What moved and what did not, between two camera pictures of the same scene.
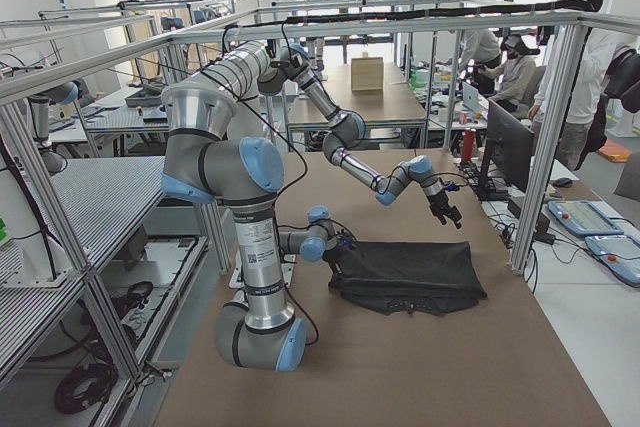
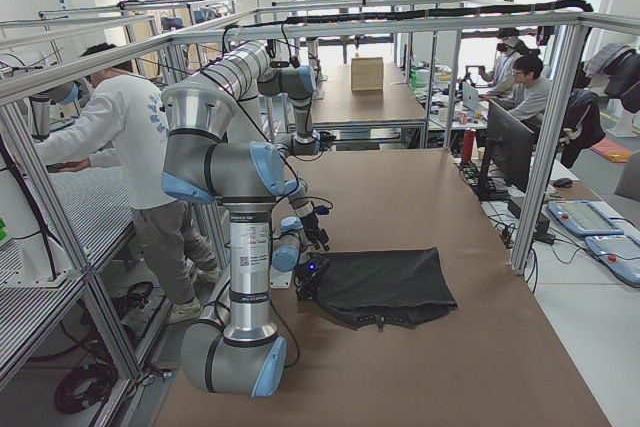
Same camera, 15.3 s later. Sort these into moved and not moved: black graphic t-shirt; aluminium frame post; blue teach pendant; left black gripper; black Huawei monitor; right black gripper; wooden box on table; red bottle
Moved: black graphic t-shirt; right black gripper; left black gripper
Not moved: aluminium frame post; blue teach pendant; wooden box on table; black Huawei monitor; red bottle
